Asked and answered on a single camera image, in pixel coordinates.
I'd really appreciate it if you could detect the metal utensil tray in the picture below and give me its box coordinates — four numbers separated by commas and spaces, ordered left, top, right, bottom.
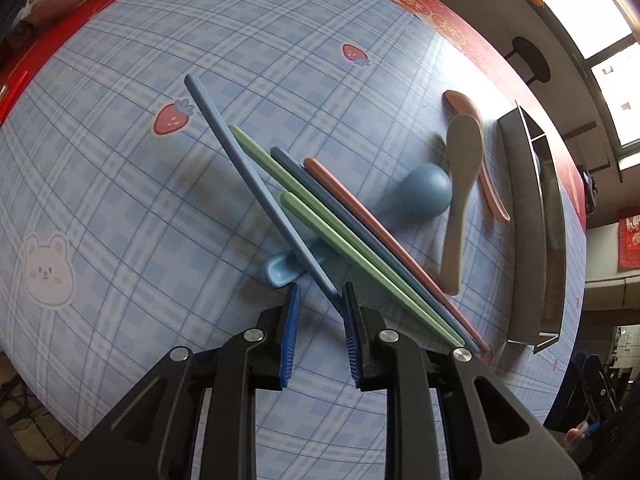
497, 101, 567, 356

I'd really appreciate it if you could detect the red-brown spoon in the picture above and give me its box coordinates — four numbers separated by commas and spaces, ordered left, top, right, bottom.
443, 90, 512, 223

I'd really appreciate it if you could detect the red printed tablecloth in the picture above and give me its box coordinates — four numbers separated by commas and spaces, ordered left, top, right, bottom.
0, 0, 592, 233

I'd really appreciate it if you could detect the pink chopstick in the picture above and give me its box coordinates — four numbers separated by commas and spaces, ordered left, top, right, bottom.
303, 157, 493, 357

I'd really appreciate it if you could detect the beige spoon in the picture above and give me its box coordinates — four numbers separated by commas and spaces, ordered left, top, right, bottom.
439, 114, 485, 297

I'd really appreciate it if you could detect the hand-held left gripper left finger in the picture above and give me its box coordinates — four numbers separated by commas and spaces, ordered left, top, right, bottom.
55, 282, 302, 480

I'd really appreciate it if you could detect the blue chopstick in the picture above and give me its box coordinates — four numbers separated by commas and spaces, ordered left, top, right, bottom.
270, 147, 481, 353
184, 74, 342, 306

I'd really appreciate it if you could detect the blue plaid tablecloth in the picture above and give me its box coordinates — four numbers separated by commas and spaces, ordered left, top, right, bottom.
0, 0, 588, 480

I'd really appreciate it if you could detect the green chopstick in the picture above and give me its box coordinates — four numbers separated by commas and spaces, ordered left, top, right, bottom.
228, 125, 473, 353
281, 192, 466, 348

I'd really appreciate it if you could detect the black stand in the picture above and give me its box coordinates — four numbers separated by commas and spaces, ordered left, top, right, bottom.
580, 167, 599, 213

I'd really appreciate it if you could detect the red wall poster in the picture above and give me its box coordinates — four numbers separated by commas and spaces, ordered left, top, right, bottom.
619, 208, 640, 271

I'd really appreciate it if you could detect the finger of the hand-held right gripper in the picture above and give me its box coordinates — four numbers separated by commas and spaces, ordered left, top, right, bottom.
586, 354, 612, 413
571, 351, 590, 401

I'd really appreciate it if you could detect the blue spoon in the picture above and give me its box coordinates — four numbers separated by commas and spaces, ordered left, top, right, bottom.
262, 164, 453, 290

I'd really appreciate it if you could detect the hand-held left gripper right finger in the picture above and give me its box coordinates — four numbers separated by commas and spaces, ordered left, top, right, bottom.
341, 282, 583, 480

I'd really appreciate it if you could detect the window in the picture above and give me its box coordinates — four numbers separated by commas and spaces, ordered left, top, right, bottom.
507, 0, 640, 153

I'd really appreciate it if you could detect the person's right hand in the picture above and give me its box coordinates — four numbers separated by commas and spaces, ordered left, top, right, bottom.
564, 421, 596, 450

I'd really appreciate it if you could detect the black round stool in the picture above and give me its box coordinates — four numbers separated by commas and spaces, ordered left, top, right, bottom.
504, 36, 551, 83

